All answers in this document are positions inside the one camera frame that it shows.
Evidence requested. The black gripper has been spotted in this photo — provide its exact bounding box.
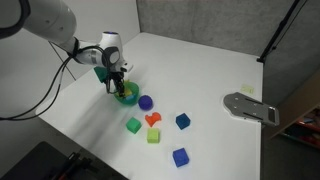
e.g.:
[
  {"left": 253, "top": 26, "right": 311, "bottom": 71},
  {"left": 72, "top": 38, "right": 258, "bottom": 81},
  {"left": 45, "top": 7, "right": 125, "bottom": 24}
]
[{"left": 105, "top": 66, "right": 127, "bottom": 99}]

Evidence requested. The yellow duck toy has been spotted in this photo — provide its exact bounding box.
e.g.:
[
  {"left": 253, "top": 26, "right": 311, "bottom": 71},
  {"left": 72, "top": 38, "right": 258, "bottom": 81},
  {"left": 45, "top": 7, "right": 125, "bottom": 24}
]
[{"left": 122, "top": 85, "right": 132, "bottom": 98}]

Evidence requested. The green bowl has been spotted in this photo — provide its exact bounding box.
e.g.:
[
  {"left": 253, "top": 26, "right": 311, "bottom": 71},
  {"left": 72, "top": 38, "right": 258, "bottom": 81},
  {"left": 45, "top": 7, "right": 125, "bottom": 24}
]
[{"left": 113, "top": 80, "right": 141, "bottom": 107}]

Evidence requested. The orange-red block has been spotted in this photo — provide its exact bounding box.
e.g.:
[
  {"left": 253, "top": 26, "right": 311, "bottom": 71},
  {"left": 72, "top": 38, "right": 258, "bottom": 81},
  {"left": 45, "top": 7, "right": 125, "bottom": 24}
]
[{"left": 144, "top": 111, "right": 163, "bottom": 128}]

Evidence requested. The lime green block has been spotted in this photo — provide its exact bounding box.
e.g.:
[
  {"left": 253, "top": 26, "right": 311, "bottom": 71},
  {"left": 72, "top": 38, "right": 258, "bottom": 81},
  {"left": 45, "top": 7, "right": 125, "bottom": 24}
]
[{"left": 146, "top": 128, "right": 161, "bottom": 145}]

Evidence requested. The dark blue block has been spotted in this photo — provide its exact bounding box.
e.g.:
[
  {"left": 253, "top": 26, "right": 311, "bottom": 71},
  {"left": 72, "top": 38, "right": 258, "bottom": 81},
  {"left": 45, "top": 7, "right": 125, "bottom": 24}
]
[{"left": 175, "top": 112, "right": 192, "bottom": 131}]

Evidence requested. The royal blue block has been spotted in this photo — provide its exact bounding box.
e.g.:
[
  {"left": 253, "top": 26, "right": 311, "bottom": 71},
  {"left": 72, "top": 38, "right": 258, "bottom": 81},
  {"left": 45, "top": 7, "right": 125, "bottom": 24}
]
[{"left": 172, "top": 147, "right": 190, "bottom": 168}]

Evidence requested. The purple spiky ball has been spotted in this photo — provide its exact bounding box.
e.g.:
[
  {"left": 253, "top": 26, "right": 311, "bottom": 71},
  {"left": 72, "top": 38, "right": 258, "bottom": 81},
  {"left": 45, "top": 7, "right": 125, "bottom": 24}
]
[{"left": 137, "top": 94, "right": 154, "bottom": 112}]

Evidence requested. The pale yellow sticky note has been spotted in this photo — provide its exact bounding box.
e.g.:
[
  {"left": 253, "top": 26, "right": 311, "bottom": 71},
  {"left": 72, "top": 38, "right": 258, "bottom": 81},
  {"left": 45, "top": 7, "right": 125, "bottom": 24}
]
[{"left": 241, "top": 84, "right": 255, "bottom": 95}]

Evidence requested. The grey metal mounting plate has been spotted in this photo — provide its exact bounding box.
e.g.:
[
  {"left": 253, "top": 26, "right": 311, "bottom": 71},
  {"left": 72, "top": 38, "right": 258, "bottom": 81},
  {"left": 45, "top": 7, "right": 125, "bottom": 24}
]
[{"left": 222, "top": 91, "right": 280, "bottom": 127}]

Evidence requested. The black tripod stand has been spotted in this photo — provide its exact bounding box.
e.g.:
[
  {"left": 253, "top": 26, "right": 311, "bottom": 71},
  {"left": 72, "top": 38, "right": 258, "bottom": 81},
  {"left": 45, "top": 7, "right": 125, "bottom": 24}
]
[{"left": 256, "top": 0, "right": 309, "bottom": 64}]

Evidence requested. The wooden shelf unit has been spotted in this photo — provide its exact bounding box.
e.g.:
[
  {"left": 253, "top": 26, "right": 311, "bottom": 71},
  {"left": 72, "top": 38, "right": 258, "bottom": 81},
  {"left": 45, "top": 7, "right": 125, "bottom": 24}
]
[{"left": 269, "top": 71, "right": 320, "bottom": 150}]

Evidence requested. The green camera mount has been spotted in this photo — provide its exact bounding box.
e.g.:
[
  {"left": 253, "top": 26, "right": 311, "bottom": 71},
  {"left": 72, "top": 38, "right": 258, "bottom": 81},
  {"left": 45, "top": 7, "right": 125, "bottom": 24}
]
[{"left": 93, "top": 66, "right": 110, "bottom": 84}]

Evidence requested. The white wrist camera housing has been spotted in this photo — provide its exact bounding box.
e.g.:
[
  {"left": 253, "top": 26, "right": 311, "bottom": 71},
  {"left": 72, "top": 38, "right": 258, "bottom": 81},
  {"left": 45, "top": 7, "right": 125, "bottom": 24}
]
[{"left": 120, "top": 62, "right": 135, "bottom": 74}]

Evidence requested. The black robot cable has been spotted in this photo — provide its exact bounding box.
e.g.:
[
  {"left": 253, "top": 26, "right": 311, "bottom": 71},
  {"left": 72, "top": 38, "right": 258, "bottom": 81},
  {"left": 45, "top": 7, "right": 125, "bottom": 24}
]
[{"left": 0, "top": 39, "right": 101, "bottom": 122}]

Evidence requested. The orange handled clamp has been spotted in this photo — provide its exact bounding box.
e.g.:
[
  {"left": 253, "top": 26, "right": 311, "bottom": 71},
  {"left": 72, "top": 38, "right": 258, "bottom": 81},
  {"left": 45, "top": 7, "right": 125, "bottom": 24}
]
[{"left": 49, "top": 151, "right": 93, "bottom": 180}]

